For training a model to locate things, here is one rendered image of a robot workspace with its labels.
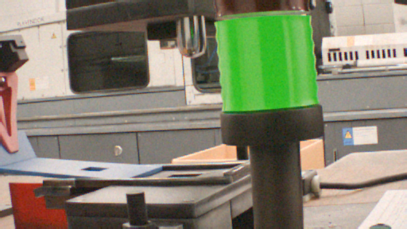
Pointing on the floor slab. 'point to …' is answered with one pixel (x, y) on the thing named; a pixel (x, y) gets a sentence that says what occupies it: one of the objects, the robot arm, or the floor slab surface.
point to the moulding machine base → (208, 122)
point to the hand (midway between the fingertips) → (8, 145)
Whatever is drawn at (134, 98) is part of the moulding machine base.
